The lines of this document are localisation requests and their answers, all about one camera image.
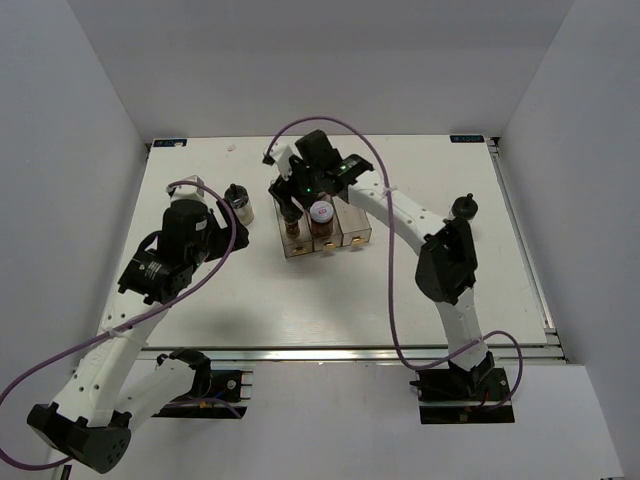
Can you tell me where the blue label sticker left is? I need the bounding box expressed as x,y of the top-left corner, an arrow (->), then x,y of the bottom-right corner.
152,138 -> 187,148

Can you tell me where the left clear organizer bin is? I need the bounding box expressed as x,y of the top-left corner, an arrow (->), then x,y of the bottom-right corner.
273,200 -> 314,258

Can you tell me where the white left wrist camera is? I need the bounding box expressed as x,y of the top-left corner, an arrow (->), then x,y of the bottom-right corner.
166,175 -> 206,205

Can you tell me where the middle clear organizer bin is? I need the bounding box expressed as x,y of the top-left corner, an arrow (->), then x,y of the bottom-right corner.
311,209 -> 336,251

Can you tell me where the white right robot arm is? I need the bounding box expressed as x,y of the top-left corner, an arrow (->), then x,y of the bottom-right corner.
263,130 -> 494,399

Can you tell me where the blue label sticker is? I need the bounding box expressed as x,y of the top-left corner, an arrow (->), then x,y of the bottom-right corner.
449,134 -> 485,143
152,138 -> 187,148

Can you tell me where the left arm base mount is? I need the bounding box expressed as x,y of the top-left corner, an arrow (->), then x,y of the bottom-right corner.
153,349 -> 253,420

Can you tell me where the aluminium table edge rail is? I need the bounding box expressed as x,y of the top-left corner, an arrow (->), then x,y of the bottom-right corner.
138,345 -> 566,363

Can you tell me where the blue label sticker right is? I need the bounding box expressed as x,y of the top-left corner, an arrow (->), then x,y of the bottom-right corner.
449,134 -> 485,143

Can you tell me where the white salt shaker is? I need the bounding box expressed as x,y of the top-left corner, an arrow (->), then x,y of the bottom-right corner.
224,183 -> 254,226
448,193 -> 479,222

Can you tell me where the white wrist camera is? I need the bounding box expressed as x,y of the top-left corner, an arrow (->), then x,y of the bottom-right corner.
262,142 -> 295,181
166,175 -> 206,205

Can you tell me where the small black-cap spice bottle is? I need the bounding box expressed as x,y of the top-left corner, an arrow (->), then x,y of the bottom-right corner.
283,217 -> 300,239

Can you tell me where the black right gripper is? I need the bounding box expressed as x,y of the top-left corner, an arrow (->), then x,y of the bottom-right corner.
269,154 -> 323,221

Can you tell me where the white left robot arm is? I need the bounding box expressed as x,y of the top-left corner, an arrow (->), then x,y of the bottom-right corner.
27,198 -> 249,474

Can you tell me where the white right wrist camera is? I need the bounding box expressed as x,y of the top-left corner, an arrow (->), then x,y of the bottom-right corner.
262,142 -> 295,181

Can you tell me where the right clear organizer bin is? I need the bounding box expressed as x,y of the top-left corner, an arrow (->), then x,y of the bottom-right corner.
333,197 -> 372,247

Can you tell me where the clear organizer bin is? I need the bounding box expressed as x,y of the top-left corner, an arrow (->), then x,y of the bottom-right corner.
333,197 -> 372,247
273,200 -> 314,258
311,209 -> 336,251

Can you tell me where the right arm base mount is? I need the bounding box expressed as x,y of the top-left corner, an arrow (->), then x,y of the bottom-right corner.
409,368 -> 515,425

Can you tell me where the brown jar white lid front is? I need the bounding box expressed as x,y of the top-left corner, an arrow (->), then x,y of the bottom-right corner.
309,200 -> 334,238

